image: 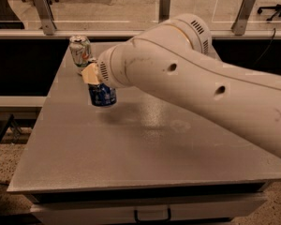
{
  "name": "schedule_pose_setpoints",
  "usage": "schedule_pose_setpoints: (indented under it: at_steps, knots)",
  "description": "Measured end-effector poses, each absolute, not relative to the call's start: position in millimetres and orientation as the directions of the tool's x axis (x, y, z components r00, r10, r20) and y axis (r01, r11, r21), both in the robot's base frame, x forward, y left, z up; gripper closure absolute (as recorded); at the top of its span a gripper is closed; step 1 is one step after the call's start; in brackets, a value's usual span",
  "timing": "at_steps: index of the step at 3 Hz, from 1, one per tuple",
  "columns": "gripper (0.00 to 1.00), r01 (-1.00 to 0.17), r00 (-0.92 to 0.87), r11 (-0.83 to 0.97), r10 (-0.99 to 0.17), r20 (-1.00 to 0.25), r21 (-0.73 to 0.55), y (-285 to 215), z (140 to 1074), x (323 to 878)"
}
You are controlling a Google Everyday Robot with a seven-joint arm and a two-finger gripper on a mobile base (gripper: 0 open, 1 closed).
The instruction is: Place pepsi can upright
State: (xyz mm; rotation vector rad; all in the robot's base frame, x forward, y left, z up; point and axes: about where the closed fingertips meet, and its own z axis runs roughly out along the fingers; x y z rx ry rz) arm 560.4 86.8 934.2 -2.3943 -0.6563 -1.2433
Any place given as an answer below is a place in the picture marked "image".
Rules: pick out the middle metal railing bracket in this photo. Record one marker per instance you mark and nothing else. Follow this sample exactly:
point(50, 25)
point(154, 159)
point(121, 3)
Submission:
point(163, 10)

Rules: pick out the white drawer with black handle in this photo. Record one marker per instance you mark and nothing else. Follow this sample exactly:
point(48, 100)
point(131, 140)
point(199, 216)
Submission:
point(206, 209)

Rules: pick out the white green 7up can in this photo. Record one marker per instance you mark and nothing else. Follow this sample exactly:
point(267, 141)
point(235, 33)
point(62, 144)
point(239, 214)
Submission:
point(80, 48)

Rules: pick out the metal railing bracket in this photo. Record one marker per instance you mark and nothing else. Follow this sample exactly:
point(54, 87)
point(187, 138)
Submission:
point(163, 10)
point(45, 15)
point(239, 26)

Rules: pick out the blue pepsi can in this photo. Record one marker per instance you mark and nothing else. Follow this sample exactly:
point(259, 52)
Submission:
point(101, 95)

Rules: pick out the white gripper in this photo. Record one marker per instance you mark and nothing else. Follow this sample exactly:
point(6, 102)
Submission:
point(110, 68)

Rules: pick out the left metal railing bracket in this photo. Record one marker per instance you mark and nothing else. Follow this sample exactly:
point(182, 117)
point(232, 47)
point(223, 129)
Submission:
point(45, 15)

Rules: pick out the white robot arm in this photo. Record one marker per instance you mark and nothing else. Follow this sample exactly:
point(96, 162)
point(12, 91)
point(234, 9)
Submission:
point(172, 61)

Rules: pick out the right metal railing bracket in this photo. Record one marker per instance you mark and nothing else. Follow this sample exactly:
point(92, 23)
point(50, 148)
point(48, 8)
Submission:
point(239, 26)

